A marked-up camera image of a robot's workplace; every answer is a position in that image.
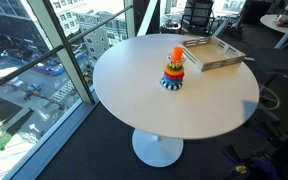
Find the orange stacking toy post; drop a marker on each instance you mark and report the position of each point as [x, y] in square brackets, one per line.
[177, 54]

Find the white slanted window column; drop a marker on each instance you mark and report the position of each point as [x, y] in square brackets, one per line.
[147, 16]

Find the grey window mullion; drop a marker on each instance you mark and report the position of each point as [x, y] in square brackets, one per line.
[67, 60]
[129, 16]

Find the black window railing bar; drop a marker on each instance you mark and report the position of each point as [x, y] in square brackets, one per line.
[27, 65]

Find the white chair base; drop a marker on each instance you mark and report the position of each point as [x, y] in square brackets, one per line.
[278, 100]

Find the dark office chair seat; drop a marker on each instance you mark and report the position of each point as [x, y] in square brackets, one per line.
[277, 61]

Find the white round office table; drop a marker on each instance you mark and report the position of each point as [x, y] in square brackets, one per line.
[274, 25]

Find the black cart with clamps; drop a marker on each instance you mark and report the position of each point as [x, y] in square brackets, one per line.
[284, 156]

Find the white round table pedestal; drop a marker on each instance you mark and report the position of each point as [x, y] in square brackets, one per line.
[157, 150]

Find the black frame chair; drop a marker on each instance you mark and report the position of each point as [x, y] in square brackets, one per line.
[197, 16]

